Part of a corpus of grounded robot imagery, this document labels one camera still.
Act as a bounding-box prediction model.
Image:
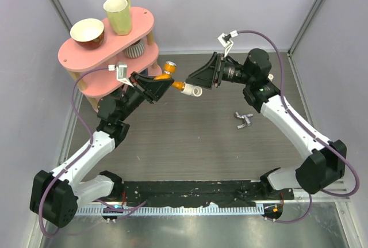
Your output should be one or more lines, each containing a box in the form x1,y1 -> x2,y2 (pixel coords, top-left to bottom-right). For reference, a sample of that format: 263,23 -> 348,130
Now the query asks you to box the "yellow-green mug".
103,0 -> 132,36

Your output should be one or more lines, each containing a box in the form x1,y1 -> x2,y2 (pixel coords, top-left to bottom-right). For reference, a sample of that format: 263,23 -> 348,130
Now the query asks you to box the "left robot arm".
30,73 -> 174,234

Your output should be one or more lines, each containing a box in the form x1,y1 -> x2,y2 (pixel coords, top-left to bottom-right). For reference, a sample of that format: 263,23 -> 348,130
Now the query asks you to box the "slotted cable duct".
75,203 -> 264,219

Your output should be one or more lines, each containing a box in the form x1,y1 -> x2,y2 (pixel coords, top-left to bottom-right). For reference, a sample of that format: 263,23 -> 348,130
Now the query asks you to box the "pink three-tier shelf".
58,7 -> 162,110

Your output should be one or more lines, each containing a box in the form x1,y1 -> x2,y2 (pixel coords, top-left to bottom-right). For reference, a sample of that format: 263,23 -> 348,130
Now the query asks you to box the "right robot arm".
186,48 -> 347,199

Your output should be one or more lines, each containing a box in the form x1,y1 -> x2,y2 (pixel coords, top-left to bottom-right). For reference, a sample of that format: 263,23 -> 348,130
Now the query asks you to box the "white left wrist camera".
108,62 -> 133,86

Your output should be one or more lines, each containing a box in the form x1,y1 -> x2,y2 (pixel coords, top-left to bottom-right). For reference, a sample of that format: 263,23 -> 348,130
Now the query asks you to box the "dark faucet with white elbow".
268,74 -> 274,82

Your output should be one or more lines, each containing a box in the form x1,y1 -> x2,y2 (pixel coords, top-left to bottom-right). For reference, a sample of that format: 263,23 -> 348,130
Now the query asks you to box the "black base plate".
89,179 -> 296,210

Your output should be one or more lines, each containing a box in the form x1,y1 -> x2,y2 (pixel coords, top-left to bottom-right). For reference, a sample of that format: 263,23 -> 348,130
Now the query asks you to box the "white PVC elbow fitting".
181,83 -> 203,97

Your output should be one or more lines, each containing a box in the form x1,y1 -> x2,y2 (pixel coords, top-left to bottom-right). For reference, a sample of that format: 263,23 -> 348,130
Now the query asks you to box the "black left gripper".
117,71 -> 173,121

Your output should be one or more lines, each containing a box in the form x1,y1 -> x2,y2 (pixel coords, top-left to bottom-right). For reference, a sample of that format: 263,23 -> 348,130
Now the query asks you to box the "striped grey bowl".
123,39 -> 145,59

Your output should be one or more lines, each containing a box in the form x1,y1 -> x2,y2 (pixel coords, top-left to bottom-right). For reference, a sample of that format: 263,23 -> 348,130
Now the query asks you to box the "red bowl white inside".
70,18 -> 105,49

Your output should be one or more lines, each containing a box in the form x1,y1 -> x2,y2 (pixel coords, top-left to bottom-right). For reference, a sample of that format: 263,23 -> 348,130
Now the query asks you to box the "orange faucet with chrome knob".
154,61 -> 185,91

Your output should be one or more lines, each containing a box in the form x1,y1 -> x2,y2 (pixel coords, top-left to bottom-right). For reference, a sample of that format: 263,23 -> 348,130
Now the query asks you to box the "chrome faucet on table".
234,112 -> 254,129

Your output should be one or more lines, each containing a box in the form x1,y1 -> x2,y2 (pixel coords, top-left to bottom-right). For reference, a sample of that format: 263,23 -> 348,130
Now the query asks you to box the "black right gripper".
186,52 -> 253,90

